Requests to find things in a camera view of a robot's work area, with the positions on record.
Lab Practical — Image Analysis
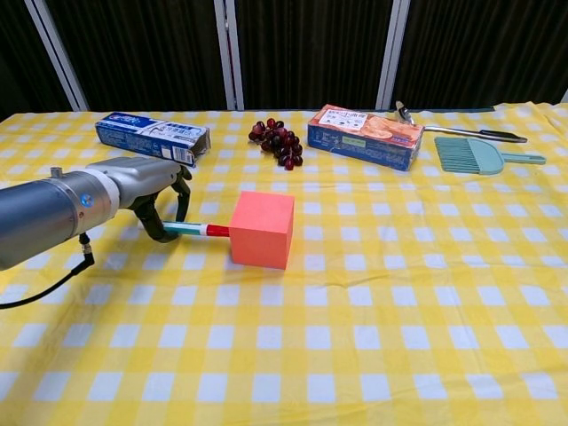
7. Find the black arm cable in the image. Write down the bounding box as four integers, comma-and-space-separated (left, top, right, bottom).
0, 233, 97, 311

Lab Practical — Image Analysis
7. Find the blue toothpaste box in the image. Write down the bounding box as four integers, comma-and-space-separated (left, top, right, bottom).
94, 111, 211, 169

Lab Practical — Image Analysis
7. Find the white frame post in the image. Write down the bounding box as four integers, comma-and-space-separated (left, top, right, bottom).
375, 0, 412, 111
23, 0, 90, 112
213, 0, 246, 111

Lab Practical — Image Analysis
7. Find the dark red grape bunch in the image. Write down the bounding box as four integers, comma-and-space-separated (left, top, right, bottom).
248, 117, 304, 171

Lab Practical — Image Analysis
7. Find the yellow white checkered tablecloth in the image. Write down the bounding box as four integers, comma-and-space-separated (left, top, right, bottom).
0, 101, 568, 426

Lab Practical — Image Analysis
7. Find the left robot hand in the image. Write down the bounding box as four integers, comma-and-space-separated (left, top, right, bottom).
85, 155, 193, 244

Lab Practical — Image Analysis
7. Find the orange red cube block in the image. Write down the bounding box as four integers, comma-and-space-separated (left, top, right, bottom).
228, 191, 296, 271

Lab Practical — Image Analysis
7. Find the teal plastic brush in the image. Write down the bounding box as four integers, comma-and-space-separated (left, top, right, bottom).
433, 136, 548, 175

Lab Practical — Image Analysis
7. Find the black curtain backdrop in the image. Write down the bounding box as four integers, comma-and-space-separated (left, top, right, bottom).
0, 0, 568, 122

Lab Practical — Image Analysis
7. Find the blue orange cracker box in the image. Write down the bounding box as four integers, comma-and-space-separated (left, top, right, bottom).
306, 104, 425, 172

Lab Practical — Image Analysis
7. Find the green white red marker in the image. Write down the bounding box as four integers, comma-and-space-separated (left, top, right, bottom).
162, 221, 231, 240

